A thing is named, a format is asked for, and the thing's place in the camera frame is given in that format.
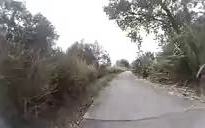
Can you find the dry brushy undergrowth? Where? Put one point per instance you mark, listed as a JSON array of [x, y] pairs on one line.
[[40, 90]]

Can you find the large leafy tree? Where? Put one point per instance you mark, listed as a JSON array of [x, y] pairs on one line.
[[176, 20]]

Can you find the grey asphalt road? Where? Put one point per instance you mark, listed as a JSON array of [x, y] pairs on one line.
[[130, 103]]

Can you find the dry litter verge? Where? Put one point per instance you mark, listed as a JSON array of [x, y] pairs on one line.
[[176, 89]]

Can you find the green bushes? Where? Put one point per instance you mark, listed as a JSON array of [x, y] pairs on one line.
[[186, 56]]

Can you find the dark leafy trees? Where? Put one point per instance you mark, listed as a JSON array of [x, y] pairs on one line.
[[26, 33]]

